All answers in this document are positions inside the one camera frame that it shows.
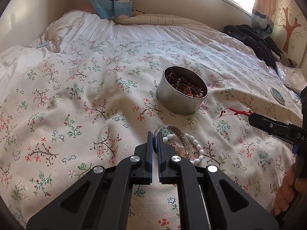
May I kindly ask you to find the red cord bracelet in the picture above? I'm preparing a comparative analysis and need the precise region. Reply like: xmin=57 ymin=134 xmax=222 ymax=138
xmin=218 ymin=107 xmax=253 ymax=118

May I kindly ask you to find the jewelry pile in tin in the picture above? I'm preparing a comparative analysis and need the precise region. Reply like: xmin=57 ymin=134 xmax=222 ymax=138
xmin=166 ymin=73 xmax=205 ymax=99

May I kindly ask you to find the person right hand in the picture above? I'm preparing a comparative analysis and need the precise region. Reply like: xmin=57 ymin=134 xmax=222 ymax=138
xmin=273 ymin=165 xmax=306 ymax=215

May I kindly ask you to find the round tin lid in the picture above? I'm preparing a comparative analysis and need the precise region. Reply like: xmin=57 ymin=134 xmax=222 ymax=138
xmin=270 ymin=87 xmax=285 ymax=105

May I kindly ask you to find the black jacket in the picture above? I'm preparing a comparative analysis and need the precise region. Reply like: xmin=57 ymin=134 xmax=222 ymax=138
xmin=224 ymin=24 xmax=282 ymax=68

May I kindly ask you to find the floral white bedspread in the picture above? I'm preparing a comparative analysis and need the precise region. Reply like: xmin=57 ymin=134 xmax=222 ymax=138
xmin=1 ymin=60 xmax=302 ymax=227

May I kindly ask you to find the round silver metal tin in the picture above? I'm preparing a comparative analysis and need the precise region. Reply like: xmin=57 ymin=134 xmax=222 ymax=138
xmin=156 ymin=66 xmax=208 ymax=115

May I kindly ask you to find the right whale print curtain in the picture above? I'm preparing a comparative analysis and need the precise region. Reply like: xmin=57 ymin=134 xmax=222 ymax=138
xmin=252 ymin=0 xmax=277 ymax=39

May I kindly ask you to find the white striped duvet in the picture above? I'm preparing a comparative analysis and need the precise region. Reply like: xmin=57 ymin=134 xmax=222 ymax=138
xmin=0 ymin=10 xmax=257 ymax=68

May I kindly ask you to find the beige striped pillow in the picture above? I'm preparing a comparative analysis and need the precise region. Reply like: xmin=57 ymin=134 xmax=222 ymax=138
xmin=113 ymin=14 xmax=207 ymax=26

